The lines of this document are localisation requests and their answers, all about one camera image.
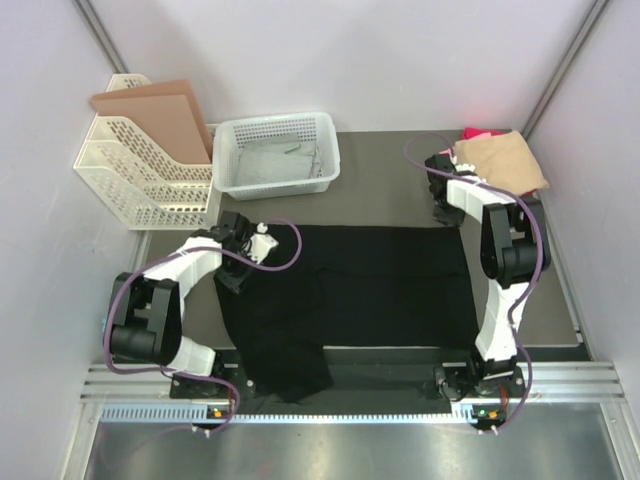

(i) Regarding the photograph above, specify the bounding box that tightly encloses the beige folded t-shirt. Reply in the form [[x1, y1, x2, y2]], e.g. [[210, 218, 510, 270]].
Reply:
[[454, 131, 549, 196]]

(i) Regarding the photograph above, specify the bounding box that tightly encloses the black daisy print t-shirt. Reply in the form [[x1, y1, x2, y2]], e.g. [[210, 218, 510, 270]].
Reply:
[[216, 225, 479, 402]]

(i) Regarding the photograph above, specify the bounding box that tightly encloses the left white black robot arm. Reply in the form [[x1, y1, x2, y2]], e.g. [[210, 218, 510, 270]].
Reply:
[[104, 211, 255, 397]]

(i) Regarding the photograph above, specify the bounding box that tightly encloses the slotted grey cable duct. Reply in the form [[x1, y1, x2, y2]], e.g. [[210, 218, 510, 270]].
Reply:
[[99, 403, 511, 426]]

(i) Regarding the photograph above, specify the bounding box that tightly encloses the red folded t-shirt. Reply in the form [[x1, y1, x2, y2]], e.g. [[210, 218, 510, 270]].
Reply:
[[462, 127, 505, 141]]

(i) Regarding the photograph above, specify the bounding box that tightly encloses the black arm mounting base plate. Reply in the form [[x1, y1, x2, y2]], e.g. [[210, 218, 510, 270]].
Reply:
[[169, 349, 526, 416]]

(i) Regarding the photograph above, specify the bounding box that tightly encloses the brown cardboard folder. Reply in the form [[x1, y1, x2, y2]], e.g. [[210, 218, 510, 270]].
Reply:
[[90, 79, 213, 165]]

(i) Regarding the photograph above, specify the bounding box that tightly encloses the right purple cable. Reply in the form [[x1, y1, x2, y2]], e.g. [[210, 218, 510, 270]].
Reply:
[[403, 133, 546, 434]]

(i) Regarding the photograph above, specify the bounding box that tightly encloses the cream perforated file organizer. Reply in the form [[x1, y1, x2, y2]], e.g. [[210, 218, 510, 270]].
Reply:
[[74, 74, 221, 231]]

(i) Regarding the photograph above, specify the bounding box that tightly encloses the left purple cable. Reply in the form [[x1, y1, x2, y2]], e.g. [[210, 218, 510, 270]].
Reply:
[[102, 217, 304, 432]]

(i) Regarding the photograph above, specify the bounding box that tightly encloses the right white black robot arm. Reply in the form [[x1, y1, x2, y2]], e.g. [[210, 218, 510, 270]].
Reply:
[[424, 154, 551, 396]]

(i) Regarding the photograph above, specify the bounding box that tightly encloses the purple cable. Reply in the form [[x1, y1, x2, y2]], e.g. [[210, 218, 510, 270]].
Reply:
[[403, 133, 546, 434], [102, 217, 304, 432]]

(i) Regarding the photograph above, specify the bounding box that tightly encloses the white perforated plastic basket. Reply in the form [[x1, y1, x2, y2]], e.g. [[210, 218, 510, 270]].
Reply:
[[212, 112, 341, 201]]

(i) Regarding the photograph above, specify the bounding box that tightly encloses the grey folded cloth in basket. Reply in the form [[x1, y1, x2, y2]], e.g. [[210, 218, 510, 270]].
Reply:
[[235, 133, 321, 186]]

